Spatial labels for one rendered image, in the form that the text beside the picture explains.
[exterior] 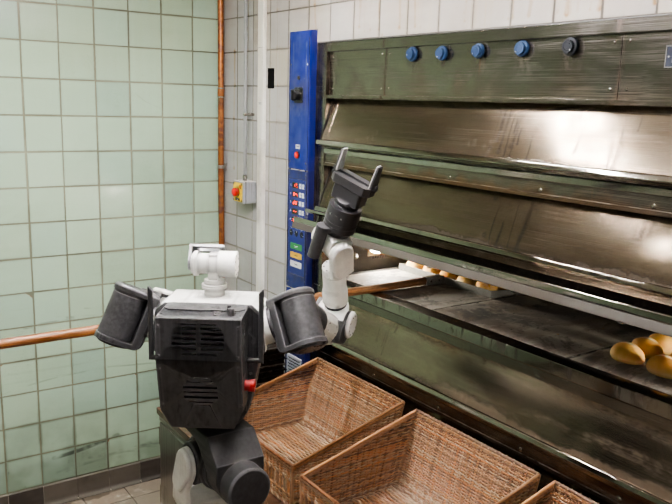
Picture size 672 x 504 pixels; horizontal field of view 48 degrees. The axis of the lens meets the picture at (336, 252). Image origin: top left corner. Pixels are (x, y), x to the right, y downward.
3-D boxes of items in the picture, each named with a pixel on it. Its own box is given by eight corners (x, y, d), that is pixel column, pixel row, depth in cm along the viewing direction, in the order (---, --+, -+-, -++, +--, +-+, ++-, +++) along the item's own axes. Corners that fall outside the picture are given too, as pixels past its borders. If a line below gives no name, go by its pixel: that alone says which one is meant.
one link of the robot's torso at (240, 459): (273, 506, 186) (274, 439, 182) (225, 521, 179) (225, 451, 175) (224, 461, 209) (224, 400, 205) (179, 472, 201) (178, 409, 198)
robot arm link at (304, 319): (334, 341, 196) (320, 334, 183) (302, 352, 197) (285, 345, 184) (322, 299, 199) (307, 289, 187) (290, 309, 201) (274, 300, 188)
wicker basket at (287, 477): (317, 418, 318) (318, 355, 313) (405, 473, 273) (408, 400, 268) (211, 446, 290) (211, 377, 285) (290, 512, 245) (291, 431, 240)
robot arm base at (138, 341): (146, 352, 197) (138, 356, 186) (99, 334, 197) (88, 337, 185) (168, 298, 198) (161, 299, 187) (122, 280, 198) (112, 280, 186)
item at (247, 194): (246, 200, 358) (246, 179, 356) (256, 203, 350) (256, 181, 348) (232, 201, 354) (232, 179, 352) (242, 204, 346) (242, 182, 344)
